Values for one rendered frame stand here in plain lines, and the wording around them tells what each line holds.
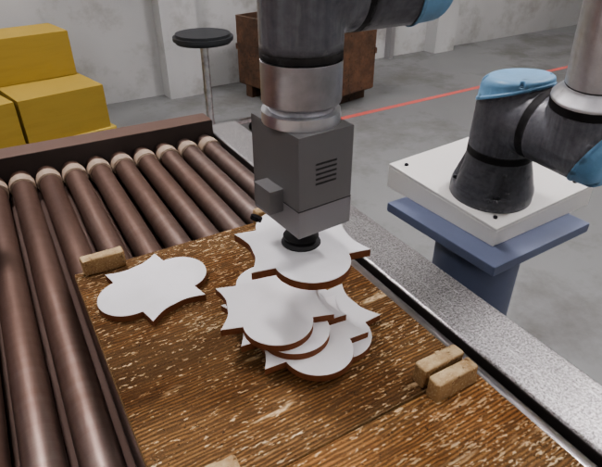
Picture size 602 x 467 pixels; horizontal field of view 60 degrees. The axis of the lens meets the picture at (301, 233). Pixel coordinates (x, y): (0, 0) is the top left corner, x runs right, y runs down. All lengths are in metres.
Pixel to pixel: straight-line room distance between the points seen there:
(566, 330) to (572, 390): 1.60
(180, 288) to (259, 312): 0.14
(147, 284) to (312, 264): 0.28
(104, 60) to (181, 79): 0.61
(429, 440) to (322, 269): 0.19
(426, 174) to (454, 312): 0.42
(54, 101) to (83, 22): 1.12
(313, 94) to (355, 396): 0.31
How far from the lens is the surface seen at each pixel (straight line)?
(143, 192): 1.03
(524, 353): 0.70
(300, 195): 0.48
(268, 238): 0.57
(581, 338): 2.26
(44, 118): 3.62
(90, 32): 4.60
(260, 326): 0.59
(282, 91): 0.46
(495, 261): 0.93
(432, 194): 1.04
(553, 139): 0.88
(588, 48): 0.83
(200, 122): 1.27
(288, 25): 0.45
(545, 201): 1.07
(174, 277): 0.73
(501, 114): 0.93
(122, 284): 0.74
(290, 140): 0.47
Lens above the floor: 1.37
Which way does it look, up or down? 32 degrees down
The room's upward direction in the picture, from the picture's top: straight up
